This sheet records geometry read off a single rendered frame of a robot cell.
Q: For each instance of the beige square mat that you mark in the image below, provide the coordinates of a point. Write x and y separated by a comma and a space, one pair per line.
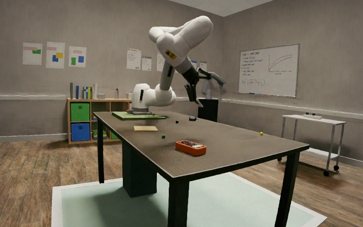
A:
145, 128

